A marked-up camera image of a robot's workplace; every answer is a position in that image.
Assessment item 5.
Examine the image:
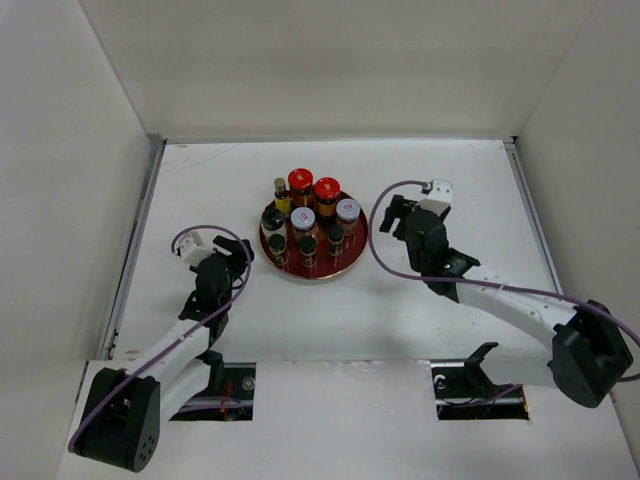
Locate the small black cap spice jar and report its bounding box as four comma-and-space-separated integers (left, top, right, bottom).
268, 234, 288, 267

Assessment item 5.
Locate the clear bottle black pump cap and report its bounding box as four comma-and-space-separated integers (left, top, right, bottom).
260, 205, 288, 241

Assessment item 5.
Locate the black cap spice bottle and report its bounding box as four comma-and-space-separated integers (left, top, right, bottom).
327, 224, 344, 257

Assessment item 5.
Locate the brown spice bottle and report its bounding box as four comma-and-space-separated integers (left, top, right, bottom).
299, 236, 317, 269

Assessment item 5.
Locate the small yellow label oil bottle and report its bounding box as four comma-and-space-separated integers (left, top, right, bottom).
274, 177, 292, 219

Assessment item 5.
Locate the white lid sauce jar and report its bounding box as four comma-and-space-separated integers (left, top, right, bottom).
290, 207, 317, 243

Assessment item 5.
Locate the red lid chili sauce jar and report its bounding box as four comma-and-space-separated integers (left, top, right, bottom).
287, 168, 314, 208

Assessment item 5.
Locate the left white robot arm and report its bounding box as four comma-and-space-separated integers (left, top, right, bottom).
67, 227, 255, 473

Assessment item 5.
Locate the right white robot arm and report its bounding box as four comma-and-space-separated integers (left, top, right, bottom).
379, 195, 634, 408

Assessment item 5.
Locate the round red tray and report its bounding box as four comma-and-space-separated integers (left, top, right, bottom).
258, 193, 368, 280

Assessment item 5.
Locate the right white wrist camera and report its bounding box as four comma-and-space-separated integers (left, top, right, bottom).
418, 179, 453, 221

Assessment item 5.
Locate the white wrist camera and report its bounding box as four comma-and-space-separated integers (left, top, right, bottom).
175, 232, 213, 267
418, 179, 453, 221

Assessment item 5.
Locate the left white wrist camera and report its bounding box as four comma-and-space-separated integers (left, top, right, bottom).
175, 232, 213, 267

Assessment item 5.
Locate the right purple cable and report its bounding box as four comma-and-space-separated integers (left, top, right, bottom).
368, 179, 640, 384

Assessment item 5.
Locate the purple cable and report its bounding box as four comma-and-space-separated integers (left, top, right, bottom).
368, 179, 640, 384
67, 225, 254, 454

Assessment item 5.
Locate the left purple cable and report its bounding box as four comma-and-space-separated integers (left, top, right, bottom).
67, 225, 254, 454

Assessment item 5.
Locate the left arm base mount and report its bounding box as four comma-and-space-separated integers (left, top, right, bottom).
171, 350, 256, 422

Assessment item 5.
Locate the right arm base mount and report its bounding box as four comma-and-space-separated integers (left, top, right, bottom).
430, 342, 529, 421

